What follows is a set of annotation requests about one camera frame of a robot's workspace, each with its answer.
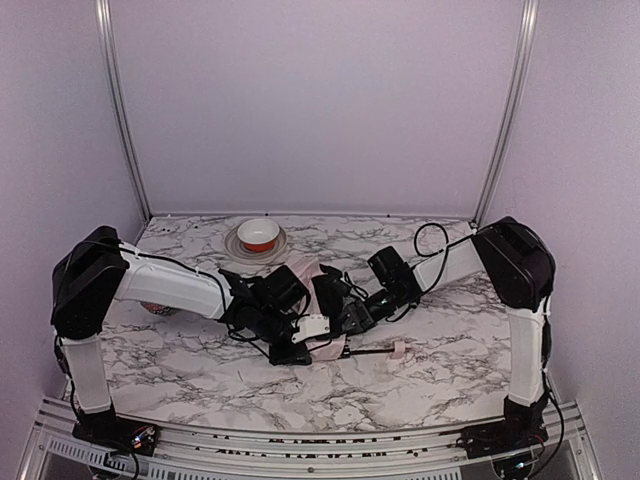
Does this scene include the pink and black umbrella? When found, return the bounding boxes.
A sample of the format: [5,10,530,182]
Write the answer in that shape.
[287,258,417,361]

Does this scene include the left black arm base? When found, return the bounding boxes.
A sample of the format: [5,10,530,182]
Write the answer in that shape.
[72,420,159,456]

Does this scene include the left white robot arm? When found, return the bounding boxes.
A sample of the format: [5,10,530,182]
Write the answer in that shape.
[51,226,312,431]

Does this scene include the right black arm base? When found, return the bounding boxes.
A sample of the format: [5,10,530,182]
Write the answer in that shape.
[455,422,549,459]

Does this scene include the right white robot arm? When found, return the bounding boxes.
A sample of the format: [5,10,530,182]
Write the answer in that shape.
[338,217,556,435]

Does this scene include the grey round plate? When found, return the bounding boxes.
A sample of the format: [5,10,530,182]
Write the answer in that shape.
[224,218,287,265]

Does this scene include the red and white bowl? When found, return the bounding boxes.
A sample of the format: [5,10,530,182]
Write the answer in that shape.
[236,218,280,253]

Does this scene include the red patterned round pouch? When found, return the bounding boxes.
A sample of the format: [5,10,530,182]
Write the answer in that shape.
[140,302,178,317]

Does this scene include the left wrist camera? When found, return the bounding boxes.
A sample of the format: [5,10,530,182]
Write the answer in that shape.
[291,314,330,344]

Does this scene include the aluminium front rail frame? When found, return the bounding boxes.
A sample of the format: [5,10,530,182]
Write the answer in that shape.
[17,398,602,479]

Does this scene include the right aluminium corner post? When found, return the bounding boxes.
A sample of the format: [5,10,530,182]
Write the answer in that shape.
[473,0,539,225]

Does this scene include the aluminium corner post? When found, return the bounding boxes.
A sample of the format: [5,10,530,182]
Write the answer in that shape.
[95,0,152,224]
[473,0,539,225]

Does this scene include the left aluminium corner post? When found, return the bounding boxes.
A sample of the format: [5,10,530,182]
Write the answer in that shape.
[95,0,152,224]

